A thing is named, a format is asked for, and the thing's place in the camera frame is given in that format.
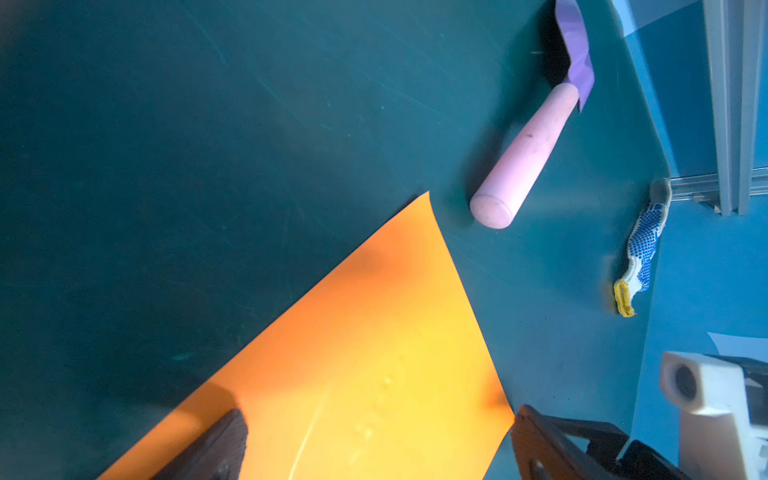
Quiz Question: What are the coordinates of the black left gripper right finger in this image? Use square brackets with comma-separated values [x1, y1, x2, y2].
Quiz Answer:
[511, 405, 606, 480]

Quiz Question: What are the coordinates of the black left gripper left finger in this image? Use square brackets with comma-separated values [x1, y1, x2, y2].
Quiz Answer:
[152, 409, 248, 480]

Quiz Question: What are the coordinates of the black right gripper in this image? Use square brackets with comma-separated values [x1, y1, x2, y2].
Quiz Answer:
[551, 417, 691, 479]

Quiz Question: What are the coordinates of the orange square paper sheet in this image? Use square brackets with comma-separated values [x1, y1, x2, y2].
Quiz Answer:
[105, 195, 514, 479]

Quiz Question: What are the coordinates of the blue dotted glove right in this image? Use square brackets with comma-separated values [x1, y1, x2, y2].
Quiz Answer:
[613, 178, 672, 318]

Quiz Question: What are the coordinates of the purple pink toy spatula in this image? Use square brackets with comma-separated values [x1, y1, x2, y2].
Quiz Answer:
[469, 0, 595, 230]

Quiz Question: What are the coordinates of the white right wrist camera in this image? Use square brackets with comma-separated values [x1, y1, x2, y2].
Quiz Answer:
[660, 352, 767, 479]

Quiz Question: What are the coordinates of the horizontal aluminium frame rail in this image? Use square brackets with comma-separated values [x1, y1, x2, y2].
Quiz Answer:
[670, 167, 768, 204]

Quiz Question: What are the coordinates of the right aluminium frame post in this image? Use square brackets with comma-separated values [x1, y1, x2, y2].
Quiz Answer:
[703, 0, 767, 216]

